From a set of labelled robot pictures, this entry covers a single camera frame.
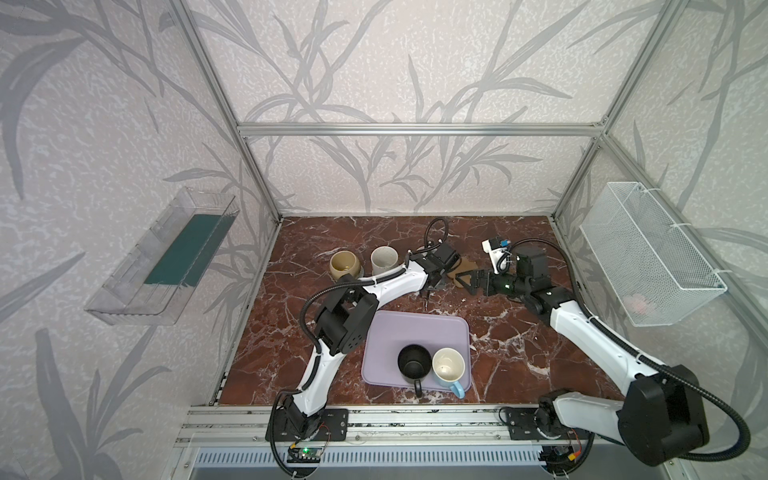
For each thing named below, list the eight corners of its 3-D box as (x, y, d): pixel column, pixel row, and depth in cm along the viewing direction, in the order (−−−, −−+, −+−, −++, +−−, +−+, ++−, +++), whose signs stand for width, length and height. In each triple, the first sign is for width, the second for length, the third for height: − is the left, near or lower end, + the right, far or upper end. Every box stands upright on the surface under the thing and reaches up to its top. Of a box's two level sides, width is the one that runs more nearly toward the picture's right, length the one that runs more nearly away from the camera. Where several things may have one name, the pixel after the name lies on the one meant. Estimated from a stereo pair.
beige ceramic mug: (333, 287, 102) (327, 271, 94) (336, 267, 108) (331, 250, 100) (358, 287, 102) (354, 271, 94) (361, 267, 107) (357, 250, 100)
